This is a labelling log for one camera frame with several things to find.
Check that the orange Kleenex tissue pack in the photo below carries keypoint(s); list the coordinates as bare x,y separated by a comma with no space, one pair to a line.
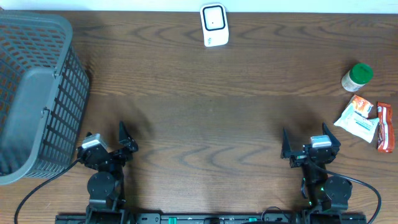
361,106

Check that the grey plastic basket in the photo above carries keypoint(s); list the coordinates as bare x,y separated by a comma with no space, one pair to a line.
44,90

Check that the green lid jar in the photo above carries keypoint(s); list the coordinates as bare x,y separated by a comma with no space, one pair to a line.
360,75

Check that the white barcode scanner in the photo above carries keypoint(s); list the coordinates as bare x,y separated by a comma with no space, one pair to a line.
214,25

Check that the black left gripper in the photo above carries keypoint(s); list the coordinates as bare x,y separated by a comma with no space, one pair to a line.
129,147

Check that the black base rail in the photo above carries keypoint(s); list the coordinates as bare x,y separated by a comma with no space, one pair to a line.
269,217

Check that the red Top snack bar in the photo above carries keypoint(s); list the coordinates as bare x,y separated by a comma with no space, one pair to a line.
386,136

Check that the teal wet wipes pack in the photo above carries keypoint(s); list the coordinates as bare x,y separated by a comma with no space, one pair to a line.
357,125

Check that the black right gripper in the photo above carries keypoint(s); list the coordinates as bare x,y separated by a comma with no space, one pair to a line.
297,159

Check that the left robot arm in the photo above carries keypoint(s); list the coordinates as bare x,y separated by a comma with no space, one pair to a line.
106,186

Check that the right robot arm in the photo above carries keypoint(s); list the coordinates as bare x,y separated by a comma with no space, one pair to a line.
327,195

